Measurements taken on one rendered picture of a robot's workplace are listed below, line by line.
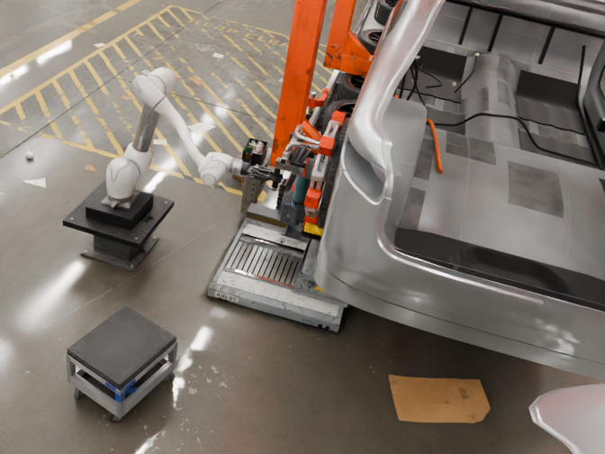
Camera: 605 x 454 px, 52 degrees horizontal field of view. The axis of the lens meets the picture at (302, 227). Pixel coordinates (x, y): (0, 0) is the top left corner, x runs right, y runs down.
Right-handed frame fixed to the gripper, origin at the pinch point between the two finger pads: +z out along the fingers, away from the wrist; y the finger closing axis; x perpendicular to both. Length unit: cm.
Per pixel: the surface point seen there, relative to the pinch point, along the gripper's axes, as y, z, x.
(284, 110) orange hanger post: -60, -12, 12
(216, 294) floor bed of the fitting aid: 23, -20, -78
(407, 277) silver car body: 93, 76, 28
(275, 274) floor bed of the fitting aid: -14, 9, -82
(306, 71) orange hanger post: -60, -3, 41
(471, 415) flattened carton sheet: 56, 140, -82
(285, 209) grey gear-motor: -39, 4, -47
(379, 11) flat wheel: -503, 12, -41
